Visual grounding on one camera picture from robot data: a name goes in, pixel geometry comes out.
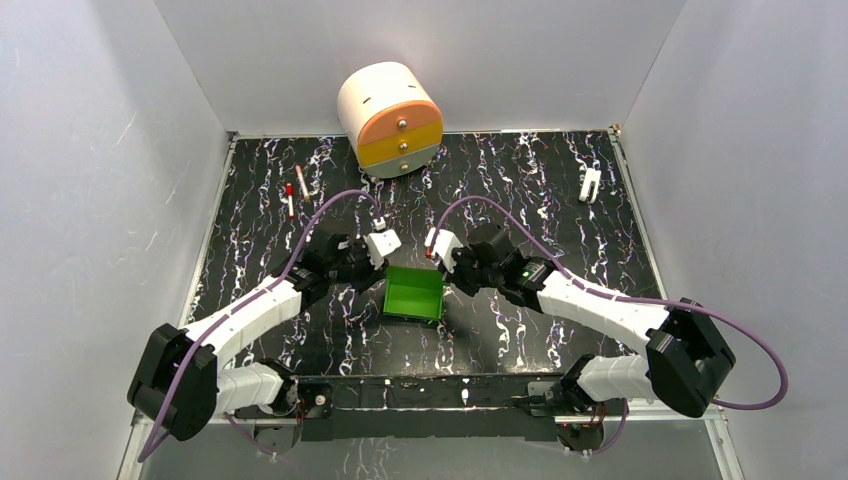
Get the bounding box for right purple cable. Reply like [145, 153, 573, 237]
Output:
[427, 194, 790, 456]

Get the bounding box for pink marker pen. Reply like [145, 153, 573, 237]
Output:
[295, 165, 311, 201]

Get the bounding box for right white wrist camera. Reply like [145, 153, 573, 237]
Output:
[425, 227, 464, 273]

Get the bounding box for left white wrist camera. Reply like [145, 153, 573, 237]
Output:
[365, 216, 401, 270]

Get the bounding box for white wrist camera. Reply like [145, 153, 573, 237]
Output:
[425, 227, 464, 273]
[365, 216, 401, 270]

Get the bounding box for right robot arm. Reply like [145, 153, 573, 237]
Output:
[426, 223, 736, 418]

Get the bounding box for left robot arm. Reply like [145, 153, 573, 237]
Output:
[127, 228, 401, 441]

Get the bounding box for red capped marker pen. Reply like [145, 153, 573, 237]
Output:
[285, 183, 295, 220]

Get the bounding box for round three-drawer storage cabinet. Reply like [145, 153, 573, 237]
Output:
[337, 61, 444, 179]

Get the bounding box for purple cable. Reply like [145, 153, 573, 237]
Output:
[427, 194, 790, 456]
[137, 189, 386, 464]

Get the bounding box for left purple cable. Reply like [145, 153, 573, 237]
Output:
[137, 189, 386, 464]

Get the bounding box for small white plastic clip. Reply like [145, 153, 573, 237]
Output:
[578, 168, 601, 204]

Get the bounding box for green paper box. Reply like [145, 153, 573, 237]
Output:
[383, 266, 445, 322]

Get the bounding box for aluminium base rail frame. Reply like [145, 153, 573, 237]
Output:
[116, 374, 746, 480]

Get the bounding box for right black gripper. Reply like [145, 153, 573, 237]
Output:
[438, 243, 503, 297]

